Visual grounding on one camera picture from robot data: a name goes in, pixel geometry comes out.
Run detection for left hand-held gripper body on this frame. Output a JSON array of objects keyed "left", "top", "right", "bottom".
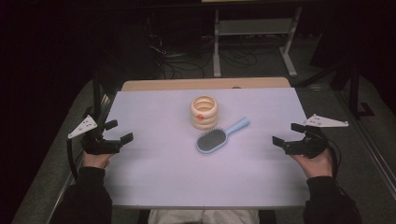
[{"left": 67, "top": 115, "right": 123, "bottom": 156}]

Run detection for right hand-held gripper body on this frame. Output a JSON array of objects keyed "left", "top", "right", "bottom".
[{"left": 284, "top": 113, "right": 349, "bottom": 160}]

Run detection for blue hairbrush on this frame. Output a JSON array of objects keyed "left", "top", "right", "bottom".
[{"left": 195, "top": 117, "right": 251, "bottom": 155}]

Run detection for cream ringed holder cup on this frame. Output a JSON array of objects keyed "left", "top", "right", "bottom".
[{"left": 190, "top": 94, "right": 219, "bottom": 132}]

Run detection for person's left hand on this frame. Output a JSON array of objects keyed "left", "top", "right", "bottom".
[{"left": 81, "top": 150, "right": 117, "bottom": 170}]

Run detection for person's right hand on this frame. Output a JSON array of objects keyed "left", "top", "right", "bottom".
[{"left": 290, "top": 148, "right": 333, "bottom": 179}]

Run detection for black metal stand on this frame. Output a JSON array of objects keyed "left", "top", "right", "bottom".
[
  {"left": 82, "top": 70, "right": 110, "bottom": 126},
  {"left": 347, "top": 59, "right": 376, "bottom": 121}
]

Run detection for white table board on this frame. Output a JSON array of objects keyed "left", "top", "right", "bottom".
[{"left": 102, "top": 87, "right": 311, "bottom": 210}]

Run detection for wooden table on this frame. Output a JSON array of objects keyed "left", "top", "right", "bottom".
[{"left": 120, "top": 77, "right": 291, "bottom": 92}]

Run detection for person's legs in light trousers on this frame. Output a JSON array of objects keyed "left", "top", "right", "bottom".
[{"left": 147, "top": 208, "right": 262, "bottom": 224}]

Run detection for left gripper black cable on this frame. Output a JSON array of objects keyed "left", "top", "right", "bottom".
[{"left": 66, "top": 137, "right": 79, "bottom": 181}]

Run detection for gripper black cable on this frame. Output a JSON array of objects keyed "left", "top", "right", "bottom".
[
  {"left": 66, "top": 137, "right": 79, "bottom": 181},
  {"left": 326, "top": 138, "right": 343, "bottom": 179}
]

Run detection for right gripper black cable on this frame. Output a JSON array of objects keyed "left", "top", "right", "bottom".
[{"left": 326, "top": 138, "right": 343, "bottom": 179}]

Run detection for metal floor rail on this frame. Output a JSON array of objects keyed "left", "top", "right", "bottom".
[
  {"left": 46, "top": 155, "right": 82, "bottom": 224},
  {"left": 337, "top": 91, "right": 396, "bottom": 195}
]

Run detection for white metal stand frame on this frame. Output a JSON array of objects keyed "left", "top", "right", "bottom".
[{"left": 212, "top": 6, "right": 304, "bottom": 78}]

